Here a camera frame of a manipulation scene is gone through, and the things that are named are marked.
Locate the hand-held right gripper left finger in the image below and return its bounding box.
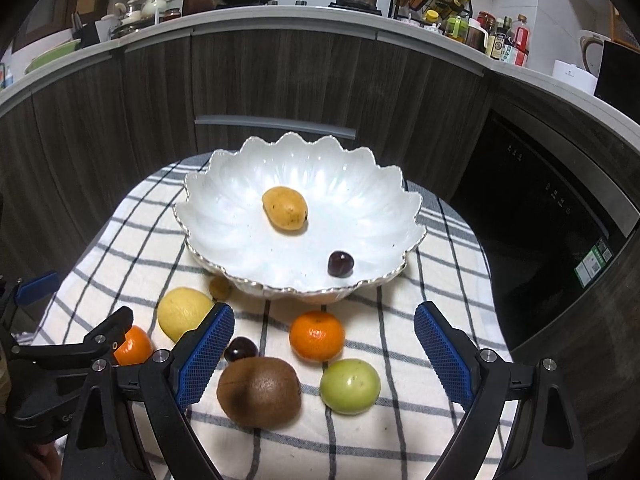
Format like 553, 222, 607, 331
62, 301, 236, 480

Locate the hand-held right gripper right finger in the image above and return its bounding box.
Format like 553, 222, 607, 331
414, 301, 588, 480

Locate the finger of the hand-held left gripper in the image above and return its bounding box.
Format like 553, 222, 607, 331
0, 271, 60, 333
15, 305, 135, 363

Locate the orange mandarin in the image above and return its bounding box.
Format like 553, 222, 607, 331
113, 325, 155, 367
289, 310, 347, 364

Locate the dark red cherry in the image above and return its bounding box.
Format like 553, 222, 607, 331
223, 336, 260, 363
327, 251, 356, 278

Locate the yellow lemon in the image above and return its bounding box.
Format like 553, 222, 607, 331
157, 287, 216, 343

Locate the brown kiwi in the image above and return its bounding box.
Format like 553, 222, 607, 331
216, 356, 303, 430

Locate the small brown round fruit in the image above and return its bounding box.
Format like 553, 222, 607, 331
208, 276, 232, 302

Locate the white scalloped bowl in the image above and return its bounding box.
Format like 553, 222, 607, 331
172, 131, 427, 306

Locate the white checked cloth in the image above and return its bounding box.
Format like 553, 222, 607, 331
37, 152, 516, 480

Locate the black dishwasher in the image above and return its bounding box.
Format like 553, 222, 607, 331
446, 106, 635, 353

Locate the yellow mango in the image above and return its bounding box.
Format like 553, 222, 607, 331
262, 186, 309, 233

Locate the dark wood kitchen cabinet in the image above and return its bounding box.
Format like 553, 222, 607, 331
0, 15, 640, 466

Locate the black knife block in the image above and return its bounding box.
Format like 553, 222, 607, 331
71, 12, 103, 47

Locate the white round appliance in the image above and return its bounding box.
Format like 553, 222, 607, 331
552, 60, 599, 96

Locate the dark sauce bottle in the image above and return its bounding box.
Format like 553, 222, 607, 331
487, 16, 516, 62

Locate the red bottle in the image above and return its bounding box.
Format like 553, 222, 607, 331
512, 14, 531, 68

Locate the black box appliance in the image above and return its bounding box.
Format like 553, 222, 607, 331
594, 40, 640, 128

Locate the red-cap jar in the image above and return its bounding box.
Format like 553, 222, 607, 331
467, 11, 497, 52

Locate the white electric kettle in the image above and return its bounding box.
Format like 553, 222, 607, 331
578, 30, 613, 81

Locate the grey drawer handle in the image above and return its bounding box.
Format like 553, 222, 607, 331
194, 115, 359, 141

